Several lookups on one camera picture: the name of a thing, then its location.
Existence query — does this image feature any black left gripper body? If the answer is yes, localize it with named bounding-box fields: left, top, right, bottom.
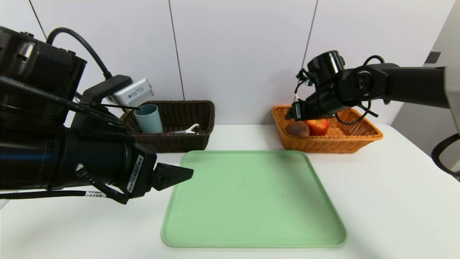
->
left=78, top=140, right=157, bottom=199

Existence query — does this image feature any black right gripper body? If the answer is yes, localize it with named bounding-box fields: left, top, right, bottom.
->
left=291, top=90, right=336, bottom=121

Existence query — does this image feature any pink cream-filled bun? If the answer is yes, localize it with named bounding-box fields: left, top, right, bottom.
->
left=285, top=121, right=310, bottom=137

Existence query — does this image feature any red yellow apple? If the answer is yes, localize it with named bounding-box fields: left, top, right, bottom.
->
left=305, top=119, right=330, bottom=136

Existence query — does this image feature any white peeler with grey handle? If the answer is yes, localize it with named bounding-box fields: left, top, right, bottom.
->
left=169, top=124, right=200, bottom=135

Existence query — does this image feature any blue-grey plastic cup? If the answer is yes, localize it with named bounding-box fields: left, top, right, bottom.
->
left=134, top=104, right=164, bottom=134

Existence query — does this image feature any dark brown wicker basket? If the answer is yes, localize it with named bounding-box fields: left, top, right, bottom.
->
left=120, top=100, right=215, bottom=153

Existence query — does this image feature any orange wicker basket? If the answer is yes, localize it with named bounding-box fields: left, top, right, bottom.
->
left=271, top=105, right=383, bottom=154

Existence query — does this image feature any light green plastic tray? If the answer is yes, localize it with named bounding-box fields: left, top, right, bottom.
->
left=161, top=150, right=347, bottom=248

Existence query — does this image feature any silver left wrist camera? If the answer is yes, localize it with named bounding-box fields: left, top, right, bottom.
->
left=108, top=78, right=154, bottom=107

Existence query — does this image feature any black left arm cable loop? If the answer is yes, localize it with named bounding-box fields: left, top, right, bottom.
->
left=0, top=190, right=108, bottom=200

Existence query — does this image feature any black left camera cable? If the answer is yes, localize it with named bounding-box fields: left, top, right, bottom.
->
left=46, top=27, right=112, bottom=79

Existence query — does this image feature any black camera cable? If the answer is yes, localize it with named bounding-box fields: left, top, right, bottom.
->
left=46, top=27, right=112, bottom=79
left=431, top=133, right=460, bottom=178

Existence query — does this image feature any black right camera cable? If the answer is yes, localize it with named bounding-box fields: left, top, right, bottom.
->
left=431, top=133, right=460, bottom=178

